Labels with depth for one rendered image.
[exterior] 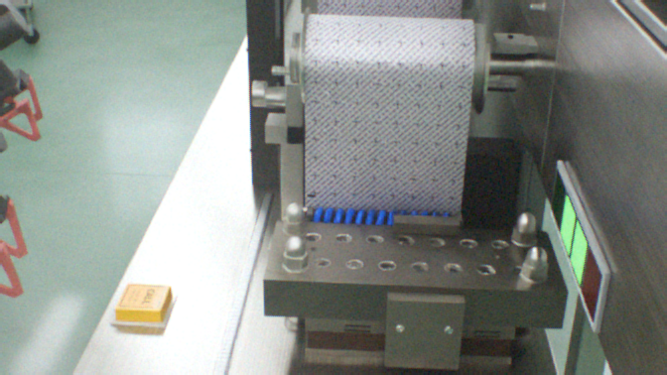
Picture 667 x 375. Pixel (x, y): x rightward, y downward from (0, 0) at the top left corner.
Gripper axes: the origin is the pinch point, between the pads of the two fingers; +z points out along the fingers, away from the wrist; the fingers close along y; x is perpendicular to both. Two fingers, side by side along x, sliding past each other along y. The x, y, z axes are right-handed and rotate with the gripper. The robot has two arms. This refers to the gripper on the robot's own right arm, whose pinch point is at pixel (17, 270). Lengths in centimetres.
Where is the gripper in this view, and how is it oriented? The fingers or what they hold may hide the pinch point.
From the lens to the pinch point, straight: 117.0
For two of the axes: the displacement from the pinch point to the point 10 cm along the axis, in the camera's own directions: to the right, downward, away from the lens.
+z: 4.6, 7.3, 5.1
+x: -8.5, 5.3, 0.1
